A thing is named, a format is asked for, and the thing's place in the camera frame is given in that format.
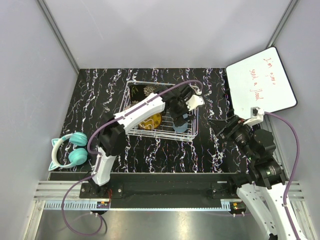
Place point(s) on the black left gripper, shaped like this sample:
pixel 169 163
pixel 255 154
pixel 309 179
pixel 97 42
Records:
pixel 178 119

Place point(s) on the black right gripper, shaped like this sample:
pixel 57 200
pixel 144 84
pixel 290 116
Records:
pixel 233 124

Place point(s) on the light blue plastic cup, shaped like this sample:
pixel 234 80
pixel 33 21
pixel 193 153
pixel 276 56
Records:
pixel 180 129

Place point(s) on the white wire dish rack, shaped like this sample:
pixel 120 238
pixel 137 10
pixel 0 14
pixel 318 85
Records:
pixel 167 129

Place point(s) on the yellow patterned plate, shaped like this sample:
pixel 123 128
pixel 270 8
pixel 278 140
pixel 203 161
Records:
pixel 151 123

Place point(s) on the black floral square plate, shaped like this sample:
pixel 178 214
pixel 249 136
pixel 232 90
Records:
pixel 139 92

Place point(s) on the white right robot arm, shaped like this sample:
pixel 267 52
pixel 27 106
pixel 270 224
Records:
pixel 264 189

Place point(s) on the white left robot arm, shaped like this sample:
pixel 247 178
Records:
pixel 109 140

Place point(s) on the white whiteboard with red writing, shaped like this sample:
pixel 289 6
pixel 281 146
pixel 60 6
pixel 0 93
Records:
pixel 260 81

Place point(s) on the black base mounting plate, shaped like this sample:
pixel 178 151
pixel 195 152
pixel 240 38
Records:
pixel 165 191

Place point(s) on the teal cat ear headphones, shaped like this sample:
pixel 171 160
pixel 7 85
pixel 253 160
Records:
pixel 76 157

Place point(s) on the aluminium rail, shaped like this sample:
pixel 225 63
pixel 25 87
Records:
pixel 59 195

